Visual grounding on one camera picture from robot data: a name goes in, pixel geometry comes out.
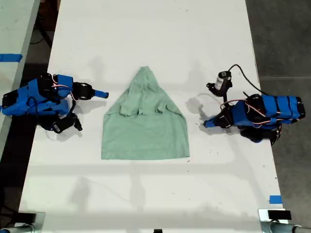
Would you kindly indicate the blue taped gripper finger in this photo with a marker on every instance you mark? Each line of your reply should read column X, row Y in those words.
column 212, row 120
column 100, row 92
column 100, row 95
column 213, row 124

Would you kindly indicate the pale green T-shirt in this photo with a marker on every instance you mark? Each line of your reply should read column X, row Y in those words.
column 145, row 131

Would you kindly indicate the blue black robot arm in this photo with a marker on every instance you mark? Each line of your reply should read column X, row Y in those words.
column 272, row 111
column 22, row 102

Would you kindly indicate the long blue tape strip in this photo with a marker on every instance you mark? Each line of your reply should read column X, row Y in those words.
column 9, row 57

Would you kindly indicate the short blue tape strip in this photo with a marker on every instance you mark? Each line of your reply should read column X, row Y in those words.
column 275, row 199

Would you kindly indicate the pale side table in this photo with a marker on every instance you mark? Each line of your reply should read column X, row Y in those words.
column 12, row 24

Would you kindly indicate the small black box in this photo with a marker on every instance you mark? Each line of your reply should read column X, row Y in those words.
column 279, row 215
column 26, row 217

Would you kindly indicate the black camera stalk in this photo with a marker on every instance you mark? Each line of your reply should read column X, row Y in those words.
column 73, row 109
column 225, row 98

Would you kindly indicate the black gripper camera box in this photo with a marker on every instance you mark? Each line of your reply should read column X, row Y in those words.
column 64, row 123
column 220, row 83

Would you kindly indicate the metal table clamp bracket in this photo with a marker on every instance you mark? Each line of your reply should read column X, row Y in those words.
column 263, row 223
column 40, row 222

